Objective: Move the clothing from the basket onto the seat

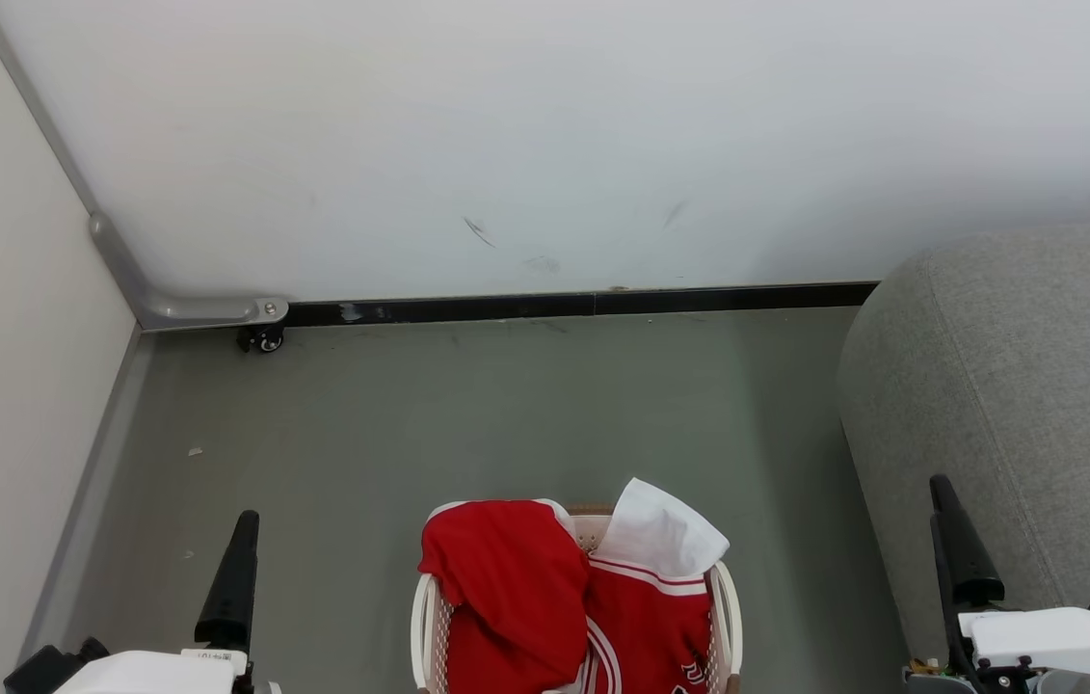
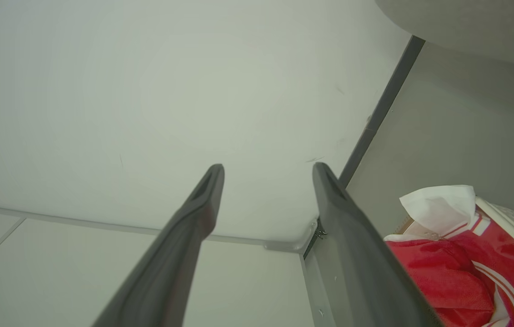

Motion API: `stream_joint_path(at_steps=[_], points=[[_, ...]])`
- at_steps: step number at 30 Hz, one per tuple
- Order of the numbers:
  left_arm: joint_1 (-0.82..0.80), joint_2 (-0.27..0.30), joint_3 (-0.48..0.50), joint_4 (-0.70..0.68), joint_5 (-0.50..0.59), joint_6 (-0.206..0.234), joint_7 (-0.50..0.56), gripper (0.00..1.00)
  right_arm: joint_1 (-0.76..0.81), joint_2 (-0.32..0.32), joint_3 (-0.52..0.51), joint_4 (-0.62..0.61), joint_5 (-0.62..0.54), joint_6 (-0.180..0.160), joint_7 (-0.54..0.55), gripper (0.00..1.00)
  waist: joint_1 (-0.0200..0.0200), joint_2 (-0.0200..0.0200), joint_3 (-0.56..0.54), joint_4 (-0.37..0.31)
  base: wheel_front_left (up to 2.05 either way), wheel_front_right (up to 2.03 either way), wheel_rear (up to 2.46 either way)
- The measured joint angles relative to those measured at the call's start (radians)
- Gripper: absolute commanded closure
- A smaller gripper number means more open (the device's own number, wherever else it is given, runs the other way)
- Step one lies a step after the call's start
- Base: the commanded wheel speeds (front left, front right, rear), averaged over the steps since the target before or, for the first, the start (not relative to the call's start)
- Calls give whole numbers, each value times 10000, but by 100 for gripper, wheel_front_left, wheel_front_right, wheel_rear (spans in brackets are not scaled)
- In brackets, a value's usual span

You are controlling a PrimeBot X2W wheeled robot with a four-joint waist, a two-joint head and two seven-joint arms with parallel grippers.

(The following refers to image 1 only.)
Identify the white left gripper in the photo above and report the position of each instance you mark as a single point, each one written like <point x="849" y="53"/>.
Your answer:
<point x="149" y="675"/>

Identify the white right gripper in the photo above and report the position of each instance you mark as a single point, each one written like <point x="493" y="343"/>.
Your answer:
<point x="1065" y="641"/>

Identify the plain red shirt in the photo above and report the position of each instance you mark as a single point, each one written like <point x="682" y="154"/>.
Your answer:
<point x="506" y="588"/>

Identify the white cloth garment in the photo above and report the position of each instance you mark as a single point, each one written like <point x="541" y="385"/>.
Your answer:
<point x="660" y="530"/>

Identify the red jersey with white stripes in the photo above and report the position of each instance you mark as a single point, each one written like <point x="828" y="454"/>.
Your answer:
<point x="651" y="627"/>

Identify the grey fabric sofa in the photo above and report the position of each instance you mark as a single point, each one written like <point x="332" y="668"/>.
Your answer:
<point x="1007" y="386"/>

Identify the cream plastic laundry basket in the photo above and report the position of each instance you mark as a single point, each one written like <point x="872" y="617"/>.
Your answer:
<point x="724" y="617"/>

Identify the black caster wheel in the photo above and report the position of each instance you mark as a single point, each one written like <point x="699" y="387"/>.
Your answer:
<point x="265" y="339"/>

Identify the black baseboard strip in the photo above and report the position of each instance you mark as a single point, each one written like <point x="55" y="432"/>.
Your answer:
<point x="554" y="306"/>

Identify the grey metal frame bracket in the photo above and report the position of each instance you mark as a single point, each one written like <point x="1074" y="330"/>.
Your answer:
<point x="188" y="310"/>

